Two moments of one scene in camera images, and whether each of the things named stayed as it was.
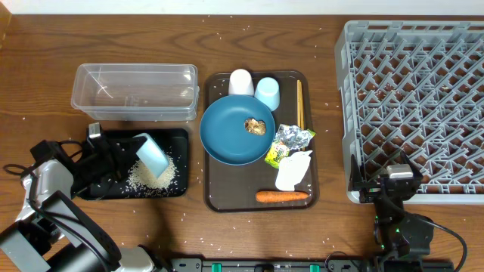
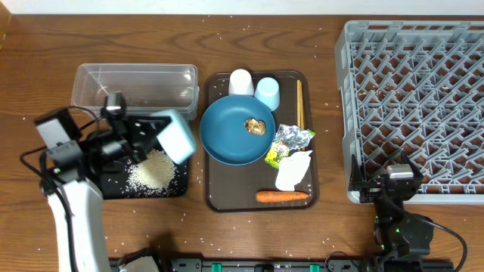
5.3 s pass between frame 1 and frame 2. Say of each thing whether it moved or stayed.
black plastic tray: stayed
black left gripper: moved
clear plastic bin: stayed
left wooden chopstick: stayed
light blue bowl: moved
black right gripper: stayed
